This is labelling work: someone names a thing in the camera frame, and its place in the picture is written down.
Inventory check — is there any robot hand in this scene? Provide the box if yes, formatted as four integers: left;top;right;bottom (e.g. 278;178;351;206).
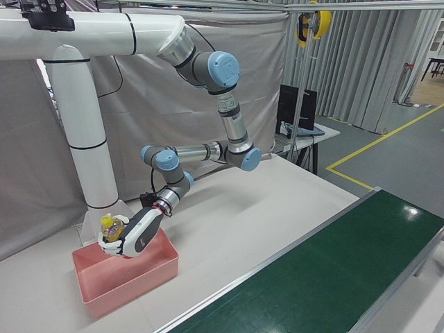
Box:
96;206;164;259

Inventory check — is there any yellow drink bottle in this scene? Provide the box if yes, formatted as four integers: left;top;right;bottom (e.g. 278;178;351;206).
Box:
99;214;126;243

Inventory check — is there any pink plastic basket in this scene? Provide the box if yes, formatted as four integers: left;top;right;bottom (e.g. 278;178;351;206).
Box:
71;231;180;319

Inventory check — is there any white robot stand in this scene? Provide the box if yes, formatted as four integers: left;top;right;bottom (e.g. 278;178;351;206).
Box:
0;10;187;244

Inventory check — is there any grey fabric backdrop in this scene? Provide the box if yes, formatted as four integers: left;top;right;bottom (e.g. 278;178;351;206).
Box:
0;0;291;261

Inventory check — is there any green conveyor belt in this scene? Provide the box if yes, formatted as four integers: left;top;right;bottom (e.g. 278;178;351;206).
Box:
152;186;444;333

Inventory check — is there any black monitor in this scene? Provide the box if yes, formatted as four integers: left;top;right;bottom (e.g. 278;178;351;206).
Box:
300;89;318;131
278;84;300;128

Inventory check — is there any blue grey laptop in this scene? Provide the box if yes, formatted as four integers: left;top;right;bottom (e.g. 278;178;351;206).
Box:
294;126;324;137

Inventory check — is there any grey desk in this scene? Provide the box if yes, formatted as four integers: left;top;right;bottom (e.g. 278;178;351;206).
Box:
268;117;341;176

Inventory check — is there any grey pleated curtain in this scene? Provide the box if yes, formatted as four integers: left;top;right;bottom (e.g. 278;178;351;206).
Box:
305;8;438;135

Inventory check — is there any dark wooden table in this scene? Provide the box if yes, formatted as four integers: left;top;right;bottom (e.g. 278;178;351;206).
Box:
421;57;444;83

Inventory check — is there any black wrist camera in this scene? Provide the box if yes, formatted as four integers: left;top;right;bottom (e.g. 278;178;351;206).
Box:
139;192;159;209

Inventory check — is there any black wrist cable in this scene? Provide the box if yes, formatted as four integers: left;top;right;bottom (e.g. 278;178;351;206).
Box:
149;166;164;196

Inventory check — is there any black backdrop cable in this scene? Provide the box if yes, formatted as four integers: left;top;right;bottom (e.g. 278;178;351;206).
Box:
96;24;216;98

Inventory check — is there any black head camera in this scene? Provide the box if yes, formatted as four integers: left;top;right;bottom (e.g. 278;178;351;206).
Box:
19;0;76;33

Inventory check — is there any yellow cable reel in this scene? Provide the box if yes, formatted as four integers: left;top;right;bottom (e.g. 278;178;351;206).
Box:
294;0;333;49

